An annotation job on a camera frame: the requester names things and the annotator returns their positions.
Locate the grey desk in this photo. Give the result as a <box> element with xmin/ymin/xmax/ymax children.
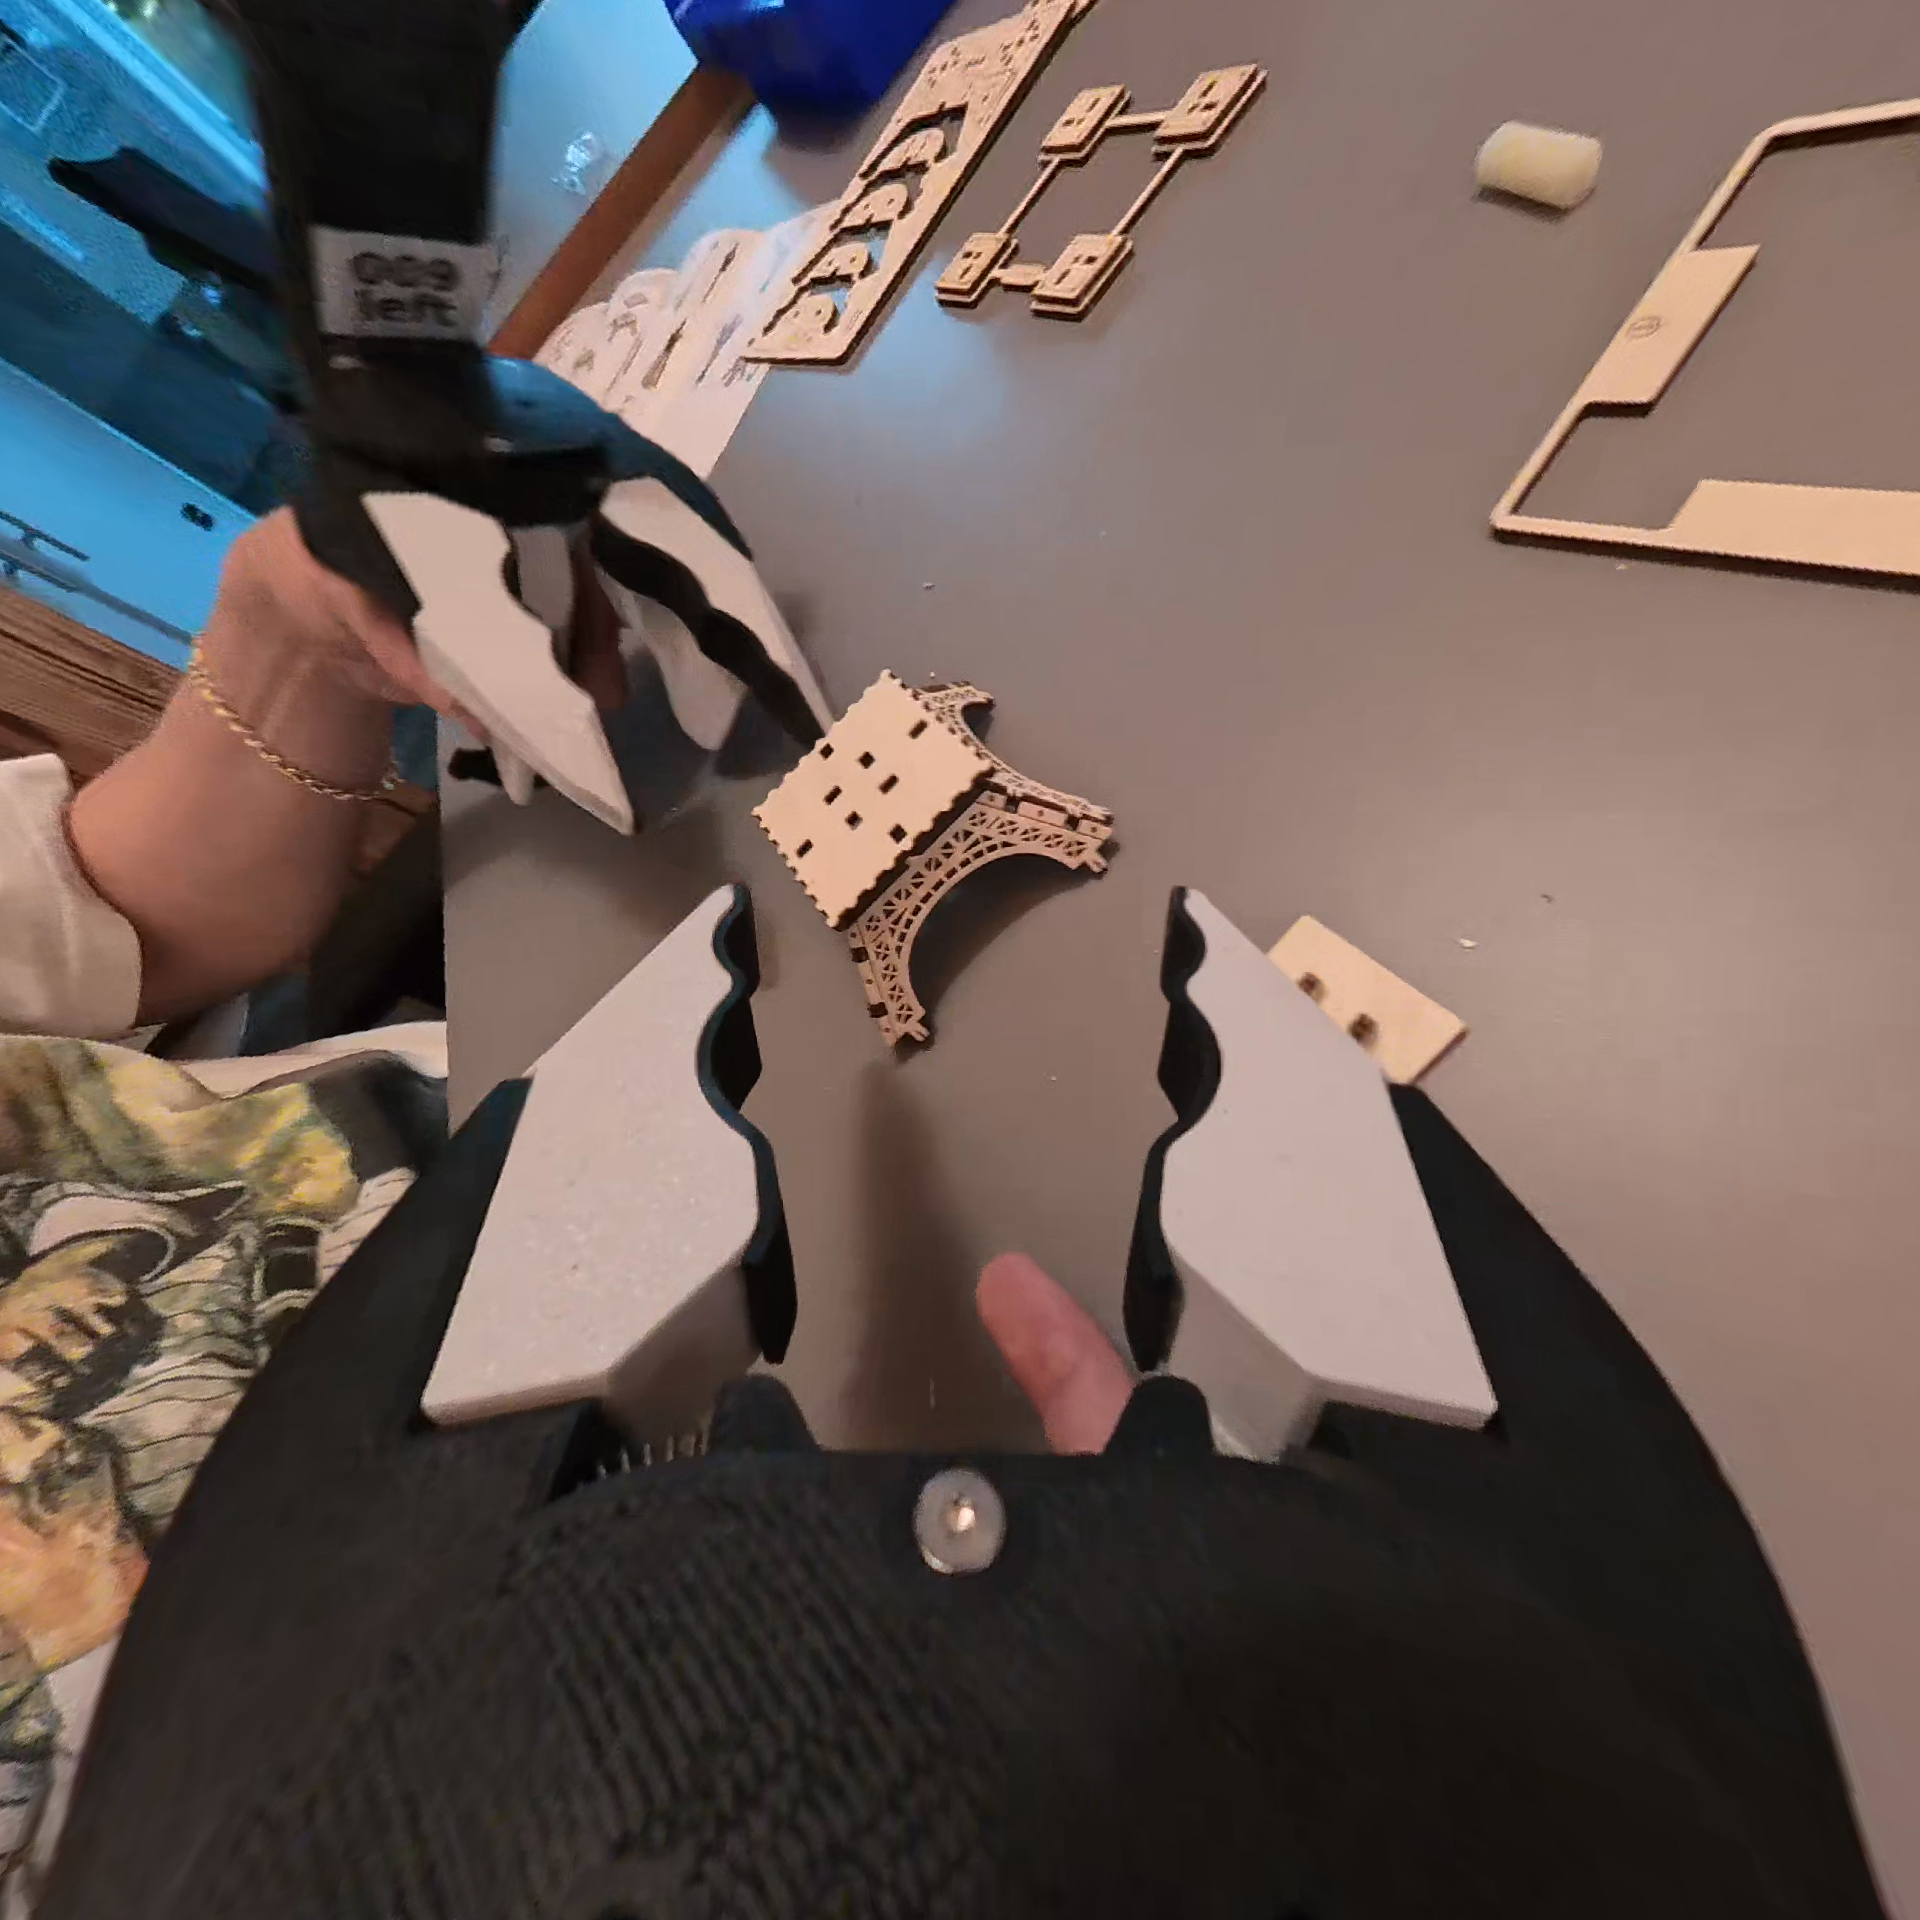
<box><xmin>434</xmin><ymin>0</ymin><xmax>1920</xmax><ymax>1877</ymax></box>

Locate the gold bracelet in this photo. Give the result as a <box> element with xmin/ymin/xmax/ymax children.
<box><xmin>183</xmin><ymin>637</ymin><xmax>406</xmax><ymax>804</ymax></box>

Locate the empty wooden frame sheet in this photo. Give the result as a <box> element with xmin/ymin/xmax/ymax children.
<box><xmin>1487</xmin><ymin>97</ymin><xmax>1920</xmax><ymax>578</ymax></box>

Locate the person's right hand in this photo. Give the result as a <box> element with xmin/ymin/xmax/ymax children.
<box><xmin>976</xmin><ymin>1252</ymin><xmax>1135</xmax><ymax>1457</ymax></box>

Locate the person's left forearm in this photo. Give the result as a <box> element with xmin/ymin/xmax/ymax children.
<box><xmin>0</xmin><ymin>648</ymin><xmax>406</xmax><ymax>1040</ymax></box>

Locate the wooden lattice tower base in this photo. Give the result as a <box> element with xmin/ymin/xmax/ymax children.
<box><xmin>752</xmin><ymin>671</ymin><xmax>1116</xmax><ymax>1047</ymax></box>

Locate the person's printed shirt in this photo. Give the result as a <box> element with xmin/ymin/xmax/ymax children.
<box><xmin>0</xmin><ymin>1036</ymin><xmax>452</xmax><ymax>1920</ymax></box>

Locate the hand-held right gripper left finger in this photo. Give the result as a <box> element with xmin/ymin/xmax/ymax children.
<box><xmin>420</xmin><ymin>883</ymin><xmax>799</xmax><ymax>1465</ymax></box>

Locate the wooden four-pad base part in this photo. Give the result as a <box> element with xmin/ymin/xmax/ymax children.
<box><xmin>934</xmin><ymin>64</ymin><xmax>1268</xmax><ymax>320</ymax></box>

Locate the wooden cut-out parts sheet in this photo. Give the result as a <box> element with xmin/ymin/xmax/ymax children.
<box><xmin>743</xmin><ymin>0</ymin><xmax>1098</xmax><ymax>367</ymax></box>

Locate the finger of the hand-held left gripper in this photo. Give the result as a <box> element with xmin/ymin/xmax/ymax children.
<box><xmin>592</xmin><ymin>477</ymin><xmax>834</xmax><ymax>752</ymax></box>
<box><xmin>363</xmin><ymin>492</ymin><xmax>640</xmax><ymax>836</ymax></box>

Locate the pale wooden parts sheet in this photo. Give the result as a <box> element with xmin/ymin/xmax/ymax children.
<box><xmin>532</xmin><ymin>225</ymin><xmax>818</xmax><ymax>466</ymax></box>

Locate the brown wooden rail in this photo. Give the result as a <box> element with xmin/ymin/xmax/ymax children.
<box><xmin>491</xmin><ymin>66</ymin><xmax>752</xmax><ymax>360</ymax></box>

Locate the small square wooden plate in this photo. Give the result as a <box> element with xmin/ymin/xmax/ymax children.
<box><xmin>1266</xmin><ymin>914</ymin><xmax>1467</xmax><ymax>1087</ymax></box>

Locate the blue plastic object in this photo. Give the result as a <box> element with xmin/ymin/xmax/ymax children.
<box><xmin>668</xmin><ymin>0</ymin><xmax>933</xmax><ymax>115</ymax></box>

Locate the pale foam block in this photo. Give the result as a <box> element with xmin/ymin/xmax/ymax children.
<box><xmin>1474</xmin><ymin>123</ymin><xmax>1605</xmax><ymax>218</ymax></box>

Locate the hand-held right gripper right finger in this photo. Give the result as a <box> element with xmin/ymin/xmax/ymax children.
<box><xmin>1122</xmin><ymin>885</ymin><xmax>1501</xmax><ymax>1465</ymax></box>

